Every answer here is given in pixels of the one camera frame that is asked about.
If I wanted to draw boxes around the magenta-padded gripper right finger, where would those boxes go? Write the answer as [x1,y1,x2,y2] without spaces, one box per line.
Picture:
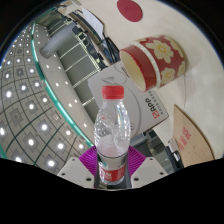
[125,145,168,189]

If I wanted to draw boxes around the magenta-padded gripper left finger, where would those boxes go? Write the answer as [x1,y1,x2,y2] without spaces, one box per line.
[56,145,100,189]

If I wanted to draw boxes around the clear red-capped water bottle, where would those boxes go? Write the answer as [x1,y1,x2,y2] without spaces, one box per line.
[94,85,130,186]

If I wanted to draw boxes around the black power strip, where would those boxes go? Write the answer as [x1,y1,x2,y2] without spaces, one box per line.
[144,131,178,168]

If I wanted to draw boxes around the white power adapter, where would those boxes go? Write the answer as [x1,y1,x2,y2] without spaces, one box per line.
[167,138,179,154]

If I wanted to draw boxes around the brown cardboard sheet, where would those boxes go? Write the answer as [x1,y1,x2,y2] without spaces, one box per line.
[172,103,215,168]

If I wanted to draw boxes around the round ceiling lights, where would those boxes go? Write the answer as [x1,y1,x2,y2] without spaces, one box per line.
[0,23,91,168]

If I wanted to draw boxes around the white paper carton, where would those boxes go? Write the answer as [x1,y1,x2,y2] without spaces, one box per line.
[87,63,170,139]

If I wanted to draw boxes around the red floral cup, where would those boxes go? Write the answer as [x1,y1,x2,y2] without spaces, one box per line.
[118,34,186,93]

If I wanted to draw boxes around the flat round red coaster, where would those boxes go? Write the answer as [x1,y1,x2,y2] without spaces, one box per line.
[116,0,144,23]

